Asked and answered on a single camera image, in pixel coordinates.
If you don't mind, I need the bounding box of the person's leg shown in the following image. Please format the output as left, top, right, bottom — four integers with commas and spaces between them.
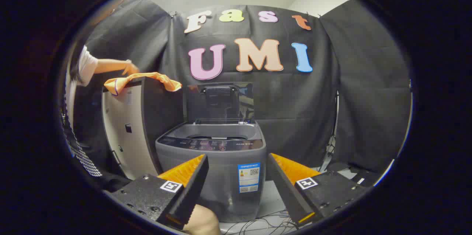
183, 204, 222, 235

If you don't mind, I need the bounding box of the dark washing machine lid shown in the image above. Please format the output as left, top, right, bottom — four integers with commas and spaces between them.
183, 83, 255, 124

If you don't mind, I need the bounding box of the dark cabinet with beige door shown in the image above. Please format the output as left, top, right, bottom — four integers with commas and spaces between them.
101, 76, 185, 180

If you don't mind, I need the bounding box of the black box with white label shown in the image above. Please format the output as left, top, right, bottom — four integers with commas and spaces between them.
350, 169, 382, 187

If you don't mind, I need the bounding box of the orange garment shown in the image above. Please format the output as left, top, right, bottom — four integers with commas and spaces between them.
104, 72, 183, 96

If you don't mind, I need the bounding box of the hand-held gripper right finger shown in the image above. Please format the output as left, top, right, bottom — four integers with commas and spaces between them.
266, 153, 369, 225

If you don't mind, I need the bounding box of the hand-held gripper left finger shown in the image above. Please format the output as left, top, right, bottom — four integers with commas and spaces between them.
104, 154, 209, 230

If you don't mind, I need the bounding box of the black backdrop cloth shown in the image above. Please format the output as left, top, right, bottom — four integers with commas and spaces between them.
74, 0, 412, 176

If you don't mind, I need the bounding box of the black and white checkered cloth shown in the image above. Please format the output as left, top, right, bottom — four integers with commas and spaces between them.
61, 95, 103, 177

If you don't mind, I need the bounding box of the grey washing machine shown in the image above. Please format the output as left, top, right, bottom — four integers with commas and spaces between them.
155, 119, 267, 222

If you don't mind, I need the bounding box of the bundle of floor cables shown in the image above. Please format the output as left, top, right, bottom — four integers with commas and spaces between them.
221, 209, 306, 235

